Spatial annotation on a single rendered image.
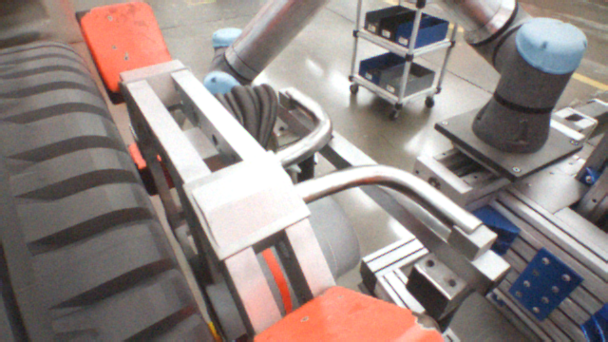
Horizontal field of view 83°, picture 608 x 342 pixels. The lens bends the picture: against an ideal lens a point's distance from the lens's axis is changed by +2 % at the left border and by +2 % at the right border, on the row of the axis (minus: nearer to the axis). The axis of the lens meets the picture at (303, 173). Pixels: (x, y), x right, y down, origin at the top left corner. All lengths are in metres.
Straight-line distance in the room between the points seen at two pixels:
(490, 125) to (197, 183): 0.71
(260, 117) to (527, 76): 0.53
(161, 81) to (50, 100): 0.16
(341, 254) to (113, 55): 0.36
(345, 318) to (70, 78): 0.21
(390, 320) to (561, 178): 0.86
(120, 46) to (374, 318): 0.37
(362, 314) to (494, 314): 1.15
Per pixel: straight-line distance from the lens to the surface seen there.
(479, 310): 1.31
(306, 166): 0.65
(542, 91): 0.81
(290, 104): 0.56
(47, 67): 0.27
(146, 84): 0.36
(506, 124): 0.84
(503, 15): 0.87
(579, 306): 0.93
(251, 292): 0.22
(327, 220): 0.47
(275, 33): 0.64
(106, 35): 0.44
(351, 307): 0.20
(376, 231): 1.66
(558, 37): 0.81
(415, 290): 0.42
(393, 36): 2.31
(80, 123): 0.21
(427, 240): 0.41
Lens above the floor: 1.27
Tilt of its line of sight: 42 degrees down
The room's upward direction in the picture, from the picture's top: straight up
